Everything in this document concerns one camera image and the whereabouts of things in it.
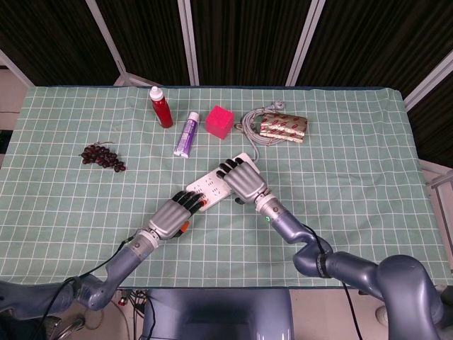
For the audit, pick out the red bottle white cap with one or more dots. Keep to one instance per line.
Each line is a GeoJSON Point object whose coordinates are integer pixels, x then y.
{"type": "Point", "coordinates": [163, 110]}

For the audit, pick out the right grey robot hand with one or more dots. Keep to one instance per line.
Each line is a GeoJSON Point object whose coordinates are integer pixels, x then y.
{"type": "Point", "coordinates": [244, 182]}

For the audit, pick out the white power strip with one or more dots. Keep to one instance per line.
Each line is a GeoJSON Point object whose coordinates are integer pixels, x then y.
{"type": "Point", "coordinates": [212, 186]}

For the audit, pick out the red emergency stop button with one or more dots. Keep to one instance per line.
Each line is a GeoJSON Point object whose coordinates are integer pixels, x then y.
{"type": "Point", "coordinates": [122, 300]}

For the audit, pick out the white frame post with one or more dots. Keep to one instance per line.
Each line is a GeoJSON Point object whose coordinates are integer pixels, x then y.
{"type": "Point", "coordinates": [428, 81]}
{"type": "Point", "coordinates": [304, 39]}
{"type": "Point", "coordinates": [16, 67]}
{"type": "Point", "coordinates": [106, 39]}
{"type": "Point", "coordinates": [189, 39]}

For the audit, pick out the pink foam cube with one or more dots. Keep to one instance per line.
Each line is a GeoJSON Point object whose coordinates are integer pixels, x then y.
{"type": "Point", "coordinates": [219, 120]}

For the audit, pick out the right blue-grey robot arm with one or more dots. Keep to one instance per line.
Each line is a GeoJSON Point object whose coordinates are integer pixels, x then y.
{"type": "Point", "coordinates": [290, 226]}

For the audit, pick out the purple toothpaste tube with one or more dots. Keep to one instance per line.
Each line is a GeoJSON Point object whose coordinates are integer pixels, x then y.
{"type": "Point", "coordinates": [187, 136]}

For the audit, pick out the dark red grape bunch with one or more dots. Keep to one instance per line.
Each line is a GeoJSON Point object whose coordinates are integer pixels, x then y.
{"type": "Point", "coordinates": [102, 157]}

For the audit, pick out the white metal side frame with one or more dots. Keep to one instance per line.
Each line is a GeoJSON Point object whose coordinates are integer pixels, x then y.
{"type": "Point", "coordinates": [437, 177]}

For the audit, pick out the gold foil snack packet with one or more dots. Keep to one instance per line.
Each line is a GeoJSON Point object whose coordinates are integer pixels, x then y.
{"type": "Point", "coordinates": [286, 127]}

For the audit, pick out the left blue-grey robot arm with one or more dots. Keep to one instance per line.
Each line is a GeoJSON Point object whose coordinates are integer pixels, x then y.
{"type": "Point", "coordinates": [124, 258]}

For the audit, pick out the blue-grey robot torso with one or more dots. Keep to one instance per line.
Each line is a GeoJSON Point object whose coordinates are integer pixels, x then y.
{"type": "Point", "coordinates": [212, 315]}

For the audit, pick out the green checked tablecloth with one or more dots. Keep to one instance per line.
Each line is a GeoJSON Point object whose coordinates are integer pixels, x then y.
{"type": "Point", "coordinates": [106, 212]}

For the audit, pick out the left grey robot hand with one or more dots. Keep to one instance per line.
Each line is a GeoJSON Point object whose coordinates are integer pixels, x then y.
{"type": "Point", "coordinates": [170, 217]}

